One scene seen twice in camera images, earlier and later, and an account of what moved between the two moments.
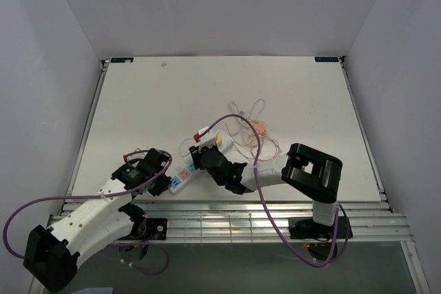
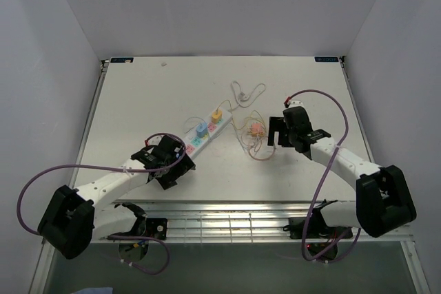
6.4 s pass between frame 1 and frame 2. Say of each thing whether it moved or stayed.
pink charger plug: stayed
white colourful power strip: moved
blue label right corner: stayed
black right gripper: moved
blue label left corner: stayed
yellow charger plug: moved
